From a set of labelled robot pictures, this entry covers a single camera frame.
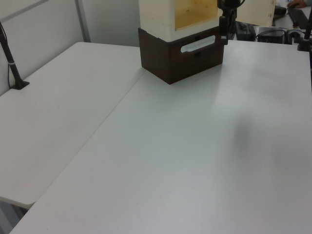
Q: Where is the black camera stand with clamp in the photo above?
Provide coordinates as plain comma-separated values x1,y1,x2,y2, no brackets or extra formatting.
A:
296,14,312,52

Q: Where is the cream plastic cabinet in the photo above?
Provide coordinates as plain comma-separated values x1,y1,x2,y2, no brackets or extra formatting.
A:
138,0,219,42

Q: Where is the black camera stand pole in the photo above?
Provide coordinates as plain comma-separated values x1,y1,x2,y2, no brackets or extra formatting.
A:
0,21,30,91

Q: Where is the small black desk object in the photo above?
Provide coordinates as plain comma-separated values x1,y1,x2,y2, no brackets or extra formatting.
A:
273,6,288,17

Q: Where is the dark brown wooden drawer box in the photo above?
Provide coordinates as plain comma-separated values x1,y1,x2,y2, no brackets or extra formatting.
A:
137,25,228,85

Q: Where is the cream cabinet door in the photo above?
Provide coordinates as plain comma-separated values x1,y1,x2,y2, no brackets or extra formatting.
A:
233,0,276,27

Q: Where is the black keyboard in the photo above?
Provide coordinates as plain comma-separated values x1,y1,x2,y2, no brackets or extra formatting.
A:
287,6,309,28

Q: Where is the black electronics box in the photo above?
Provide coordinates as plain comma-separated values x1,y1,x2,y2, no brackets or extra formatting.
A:
255,27,286,44

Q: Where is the black device with green label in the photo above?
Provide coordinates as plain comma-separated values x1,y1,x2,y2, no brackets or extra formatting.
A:
234,21,256,40

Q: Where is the white drawer handle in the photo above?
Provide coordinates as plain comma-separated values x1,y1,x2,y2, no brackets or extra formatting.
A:
180,35,216,54

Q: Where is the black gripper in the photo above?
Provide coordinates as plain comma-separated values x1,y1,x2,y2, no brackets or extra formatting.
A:
217,0,245,46

